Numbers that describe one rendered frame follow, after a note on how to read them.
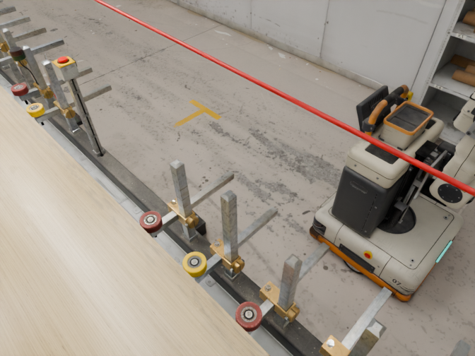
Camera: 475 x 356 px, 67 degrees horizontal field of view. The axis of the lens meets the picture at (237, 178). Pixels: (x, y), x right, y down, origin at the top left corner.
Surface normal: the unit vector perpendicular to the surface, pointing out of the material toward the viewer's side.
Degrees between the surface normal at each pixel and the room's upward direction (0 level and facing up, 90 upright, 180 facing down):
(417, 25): 90
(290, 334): 0
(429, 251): 0
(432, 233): 0
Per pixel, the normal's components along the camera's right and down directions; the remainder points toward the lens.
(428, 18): -0.71, 0.52
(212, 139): -0.01, -0.69
